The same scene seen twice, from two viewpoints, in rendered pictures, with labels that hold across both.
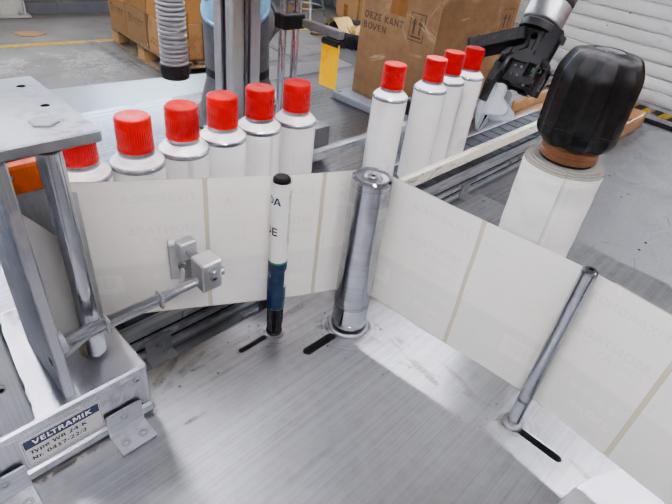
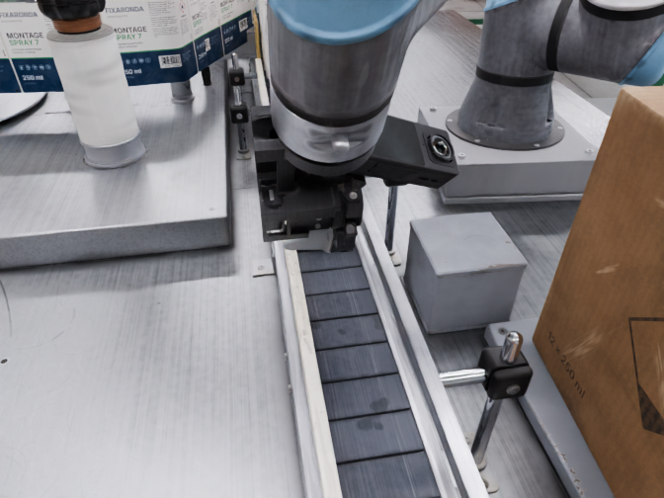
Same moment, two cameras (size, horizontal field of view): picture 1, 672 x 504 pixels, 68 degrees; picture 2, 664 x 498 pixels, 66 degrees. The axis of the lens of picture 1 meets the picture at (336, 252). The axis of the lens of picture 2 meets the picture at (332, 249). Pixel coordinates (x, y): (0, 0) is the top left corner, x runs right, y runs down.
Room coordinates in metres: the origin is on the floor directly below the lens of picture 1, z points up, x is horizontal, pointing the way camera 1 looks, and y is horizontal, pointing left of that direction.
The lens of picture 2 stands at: (1.23, -0.56, 1.25)
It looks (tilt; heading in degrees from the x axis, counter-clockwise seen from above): 38 degrees down; 130
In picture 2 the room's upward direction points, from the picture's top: straight up
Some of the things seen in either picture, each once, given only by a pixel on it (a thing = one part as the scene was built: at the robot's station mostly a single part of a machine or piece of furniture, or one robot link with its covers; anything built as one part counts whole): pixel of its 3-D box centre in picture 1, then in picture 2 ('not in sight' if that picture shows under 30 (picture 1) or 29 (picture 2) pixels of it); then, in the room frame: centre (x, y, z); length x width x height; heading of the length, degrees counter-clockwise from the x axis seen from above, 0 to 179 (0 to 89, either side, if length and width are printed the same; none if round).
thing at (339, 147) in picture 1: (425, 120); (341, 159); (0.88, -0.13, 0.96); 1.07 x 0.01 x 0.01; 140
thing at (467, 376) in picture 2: not in sight; (466, 412); (1.16, -0.32, 0.91); 0.07 x 0.03 x 0.16; 50
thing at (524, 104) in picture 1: (578, 113); not in sight; (1.40, -0.61, 0.85); 0.30 x 0.26 x 0.04; 140
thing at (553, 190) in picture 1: (553, 188); (87, 57); (0.52, -0.23, 1.03); 0.09 x 0.09 x 0.30
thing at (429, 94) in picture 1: (423, 122); not in sight; (0.80, -0.11, 0.98); 0.05 x 0.05 x 0.20
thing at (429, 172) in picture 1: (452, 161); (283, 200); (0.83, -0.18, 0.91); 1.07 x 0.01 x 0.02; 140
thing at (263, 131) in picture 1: (258, 169); not in sight; (0.56, 0.11, 0.98); 0.05 x 0.05 x 0.20
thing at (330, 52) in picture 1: (329, 63); not in sight; (0.65, 0.04, 1.09); 0.03 x 0.01 x 0.06; 50
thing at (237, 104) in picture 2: not in sight; (240, 121); (0.59, -0.04, 0.89); 0.03 x 0.03 x 0.12; 50
